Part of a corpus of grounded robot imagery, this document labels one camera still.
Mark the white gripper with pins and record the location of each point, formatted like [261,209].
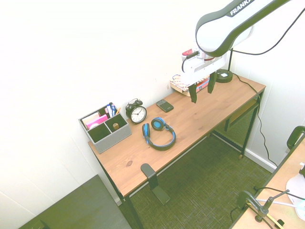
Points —
[202,68]

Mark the black and blue headphones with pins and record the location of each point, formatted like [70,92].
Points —
[164,144]

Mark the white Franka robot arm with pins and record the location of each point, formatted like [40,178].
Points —
[214,31]

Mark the black headphone hanger hook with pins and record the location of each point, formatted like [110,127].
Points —
[152,176]

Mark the blue book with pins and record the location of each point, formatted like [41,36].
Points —
[201,88]

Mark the red book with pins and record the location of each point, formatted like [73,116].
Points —
[203,81]

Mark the striped fabric pouch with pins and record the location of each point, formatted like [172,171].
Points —
[179,84]

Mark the black desk lamp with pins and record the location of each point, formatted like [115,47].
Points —
[224,76]

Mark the black smartphone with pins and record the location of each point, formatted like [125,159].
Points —
[165,106]

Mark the black twin bell alarm clock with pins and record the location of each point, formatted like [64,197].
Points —
[137,114]

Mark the orange pencil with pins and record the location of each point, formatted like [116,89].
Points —
[118,111]

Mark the small brown wooden stamp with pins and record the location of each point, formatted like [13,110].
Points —
[116,126]

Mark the blue marker pen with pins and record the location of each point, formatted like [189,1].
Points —
[110,109]

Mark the grey desk organizer box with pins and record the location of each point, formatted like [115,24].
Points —
[114,138]

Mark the black C clamp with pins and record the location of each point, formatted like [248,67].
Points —
[292,137]
[245,196]

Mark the pink sticky note pad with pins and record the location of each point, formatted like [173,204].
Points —
[95,121]

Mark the peach note pad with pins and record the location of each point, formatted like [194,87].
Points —
[91,117]

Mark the light wooden robot table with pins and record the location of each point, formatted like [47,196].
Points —
[278,188]

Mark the wrist camera with red mount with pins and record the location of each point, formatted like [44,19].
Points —
[187,54]

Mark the wooden desk with black frame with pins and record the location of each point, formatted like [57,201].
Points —
[186,124]

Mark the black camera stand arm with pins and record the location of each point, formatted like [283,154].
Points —
[264,207]

